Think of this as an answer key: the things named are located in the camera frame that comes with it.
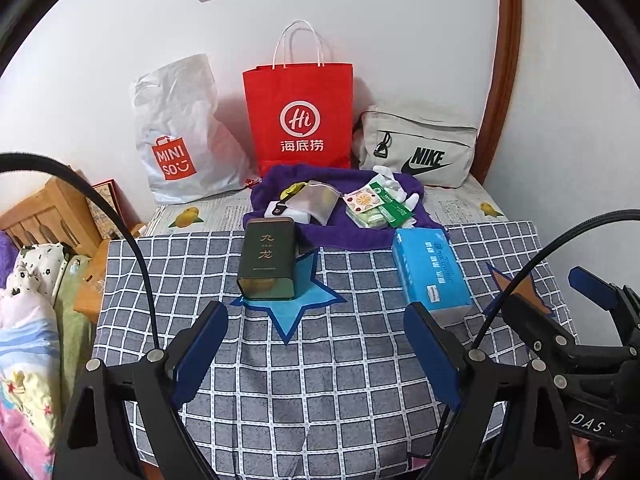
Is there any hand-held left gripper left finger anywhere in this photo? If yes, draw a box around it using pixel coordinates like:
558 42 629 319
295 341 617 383
52 301 229 480

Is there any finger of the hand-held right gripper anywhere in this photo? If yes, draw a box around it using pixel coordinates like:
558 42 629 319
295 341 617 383
568 266 640 351
501 292 581 361

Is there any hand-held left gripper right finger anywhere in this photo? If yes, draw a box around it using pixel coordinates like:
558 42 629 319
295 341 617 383
402 301 586 480

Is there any green packet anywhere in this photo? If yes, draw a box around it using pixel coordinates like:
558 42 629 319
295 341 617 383
372 182 416 228

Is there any white box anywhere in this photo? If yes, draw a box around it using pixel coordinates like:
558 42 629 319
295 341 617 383
265 200 313 226

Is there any fruit pattern card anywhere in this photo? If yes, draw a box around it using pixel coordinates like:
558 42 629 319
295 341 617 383
344 185 386 211

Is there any person's right hand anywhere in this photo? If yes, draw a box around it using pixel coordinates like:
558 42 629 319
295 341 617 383
575 435 628 480

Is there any orange star sticker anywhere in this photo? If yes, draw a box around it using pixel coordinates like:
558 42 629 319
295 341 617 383
486 264 556 318

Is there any grey checked tablecloth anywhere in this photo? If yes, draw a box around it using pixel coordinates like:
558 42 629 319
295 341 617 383
92 220 576 471

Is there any blue tissue box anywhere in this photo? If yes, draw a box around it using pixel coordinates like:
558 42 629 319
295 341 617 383
391 227 473 326

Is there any blue star sticker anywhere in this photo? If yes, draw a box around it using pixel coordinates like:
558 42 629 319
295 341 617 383
230 247 347 346

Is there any dark green tea tin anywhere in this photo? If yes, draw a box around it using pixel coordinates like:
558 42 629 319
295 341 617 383
236 219 297 302

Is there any purple towel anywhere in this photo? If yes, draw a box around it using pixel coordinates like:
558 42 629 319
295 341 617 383
250 162 441 251

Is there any floral bedding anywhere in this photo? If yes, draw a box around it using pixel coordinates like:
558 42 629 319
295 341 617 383
0 242 93 461

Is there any red framed picture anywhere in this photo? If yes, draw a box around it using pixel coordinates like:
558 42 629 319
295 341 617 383
82 179 146 241

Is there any wooden headboard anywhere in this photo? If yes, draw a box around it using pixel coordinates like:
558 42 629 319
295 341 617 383
0 176 103 258

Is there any grey canvas bag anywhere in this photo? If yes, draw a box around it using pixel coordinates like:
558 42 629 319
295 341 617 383
352 106 478 188

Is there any white plastic shopping bag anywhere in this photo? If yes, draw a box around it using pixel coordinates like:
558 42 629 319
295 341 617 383
131 53 262 206

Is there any red paper bag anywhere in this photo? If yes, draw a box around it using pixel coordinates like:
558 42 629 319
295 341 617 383
242 20 355 171

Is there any black cable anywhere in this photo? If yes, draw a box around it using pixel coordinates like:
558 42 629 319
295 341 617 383
0 152 166 356
470 211 640 353

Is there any brown wooden door frame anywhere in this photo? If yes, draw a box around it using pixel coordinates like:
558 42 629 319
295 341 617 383
470 0 522 183

